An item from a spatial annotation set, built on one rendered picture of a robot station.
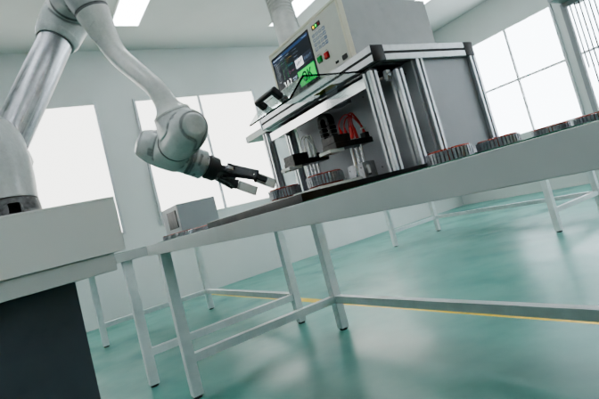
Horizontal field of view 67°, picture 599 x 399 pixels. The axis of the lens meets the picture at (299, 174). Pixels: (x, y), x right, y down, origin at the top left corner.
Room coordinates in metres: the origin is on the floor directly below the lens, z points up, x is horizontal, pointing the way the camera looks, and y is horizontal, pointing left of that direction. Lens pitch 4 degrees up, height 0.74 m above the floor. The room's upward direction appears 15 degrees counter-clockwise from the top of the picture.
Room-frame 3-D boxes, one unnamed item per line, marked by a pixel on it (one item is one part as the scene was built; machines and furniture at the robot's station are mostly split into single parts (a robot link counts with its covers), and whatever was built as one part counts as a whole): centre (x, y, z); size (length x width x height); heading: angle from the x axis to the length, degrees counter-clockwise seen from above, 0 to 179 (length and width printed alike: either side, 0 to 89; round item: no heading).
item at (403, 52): (1.60, -0.27, 1.09); 0.68 x 0.44 x 0.05; 33
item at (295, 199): (1.44, -0.02, 0.76); 0.64 x 0.47 x 0.02; 33
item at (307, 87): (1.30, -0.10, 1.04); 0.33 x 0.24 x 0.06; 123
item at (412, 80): (1.57, -0.22, 0.92); 0.66 x 0.01 x 0.30; 33
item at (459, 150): (1.10, -0.37, 0.77); 0.11 x 0.11 x 0.04
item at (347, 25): (1.59, -0.28, 1.22); 0.44 x 0.39 x 0.20; 33
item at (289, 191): (1.53, 0.06, 0.80); 0.11 x 0.11 x 0.04
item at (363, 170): (1.41, -0.19, 0.80); 0.08 x 0.05 x 0.06; 33
